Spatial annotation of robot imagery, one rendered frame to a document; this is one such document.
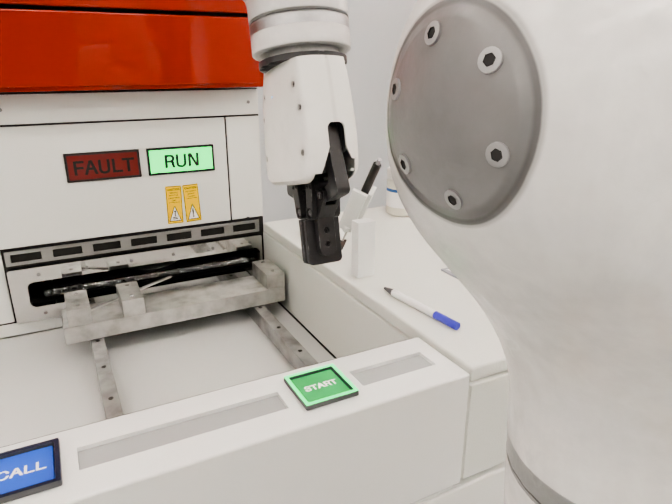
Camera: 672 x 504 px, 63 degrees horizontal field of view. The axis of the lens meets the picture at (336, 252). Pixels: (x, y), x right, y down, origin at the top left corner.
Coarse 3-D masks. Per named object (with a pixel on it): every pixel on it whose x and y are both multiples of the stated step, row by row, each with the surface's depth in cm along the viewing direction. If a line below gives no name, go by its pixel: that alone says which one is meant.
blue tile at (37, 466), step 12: (12, 456) 44; (24, 456) 44; (36, 456) 44; (48, 456) 44; (0, 468) 43; (12, 468) 43; (24, 468) 43; (36, 468) 43; (48, 468) 43; (0, 480) 42; (12, 480) 42; (24, 480) 42; (36, 480) 42; (0, 492) 41
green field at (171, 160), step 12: (156, 156) 96; (168, 156) 97; (180, 156) 98; (192, 156) 99; (204, 156) 100; (156, 168) 96; (168, 168) 97; (180, 168) 98; (192, 168) 99; (204, 168) 100
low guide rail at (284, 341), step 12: (252, 312) 100; (264, 312) 96; (264, 324) 94; (276, 324) 92; (276, 336) 89; (288, 336) 88; (288, 348) 85; (300, 348) 84; (288, 360) 86; (300, 360) 81; (312, 360) 81
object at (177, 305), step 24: (192, 288) 99; (216, 288) 99; (240, 288) 99; (264, 288) 99; (96, 312) 89; (120, 312) 89; (168, 312) 91; (192, 312) 93; (216, 312) 95; (72, 336) 85; (96, 336) 86
